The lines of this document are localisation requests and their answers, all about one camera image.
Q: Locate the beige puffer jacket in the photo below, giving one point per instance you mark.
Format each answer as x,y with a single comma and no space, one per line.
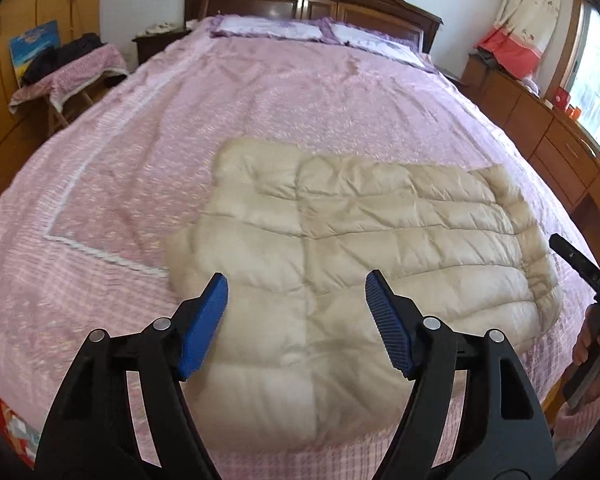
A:
355,220

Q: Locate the person's right forearm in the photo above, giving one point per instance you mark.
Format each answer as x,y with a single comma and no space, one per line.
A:
585,427

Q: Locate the dark wooden nightstand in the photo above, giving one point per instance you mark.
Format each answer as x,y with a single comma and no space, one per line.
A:
152,47

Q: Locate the person's right hand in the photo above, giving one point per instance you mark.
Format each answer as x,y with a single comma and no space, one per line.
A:
586,335

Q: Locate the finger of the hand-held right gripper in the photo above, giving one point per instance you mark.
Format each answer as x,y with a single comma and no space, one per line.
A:
577,262

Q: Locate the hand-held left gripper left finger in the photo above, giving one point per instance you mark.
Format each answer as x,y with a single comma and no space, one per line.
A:
205,325

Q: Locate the window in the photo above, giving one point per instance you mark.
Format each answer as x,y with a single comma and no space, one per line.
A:
597,85

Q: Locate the dark clothes pile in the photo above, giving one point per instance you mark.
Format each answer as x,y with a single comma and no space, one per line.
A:
60,57

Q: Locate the pink floral cloth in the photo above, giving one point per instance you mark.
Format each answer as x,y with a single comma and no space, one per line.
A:
80,70

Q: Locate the wooden stool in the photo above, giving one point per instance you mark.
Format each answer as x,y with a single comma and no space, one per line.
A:
60,110

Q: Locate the white pillow with purple trim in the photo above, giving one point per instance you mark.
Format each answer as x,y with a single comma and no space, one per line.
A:
375,42
270,29

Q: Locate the cream and red curtain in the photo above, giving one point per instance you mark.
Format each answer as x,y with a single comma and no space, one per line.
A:
530,5

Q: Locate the red printed object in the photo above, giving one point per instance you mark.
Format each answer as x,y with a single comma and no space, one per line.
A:
5,425

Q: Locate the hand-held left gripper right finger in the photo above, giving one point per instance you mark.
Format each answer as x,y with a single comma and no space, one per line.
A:
387,325

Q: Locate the small orange item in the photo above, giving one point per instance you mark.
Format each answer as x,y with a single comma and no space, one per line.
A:
575,111

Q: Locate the wooden dresser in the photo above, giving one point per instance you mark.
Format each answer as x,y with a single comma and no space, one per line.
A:
540,135

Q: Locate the wooden wardrobe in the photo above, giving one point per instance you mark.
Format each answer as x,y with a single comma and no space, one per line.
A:
10,120

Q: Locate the bed with pink bedspread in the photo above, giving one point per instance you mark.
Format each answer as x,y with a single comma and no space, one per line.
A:
180,110

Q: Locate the blue painting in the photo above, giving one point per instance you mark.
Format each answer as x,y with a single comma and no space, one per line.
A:
30,47

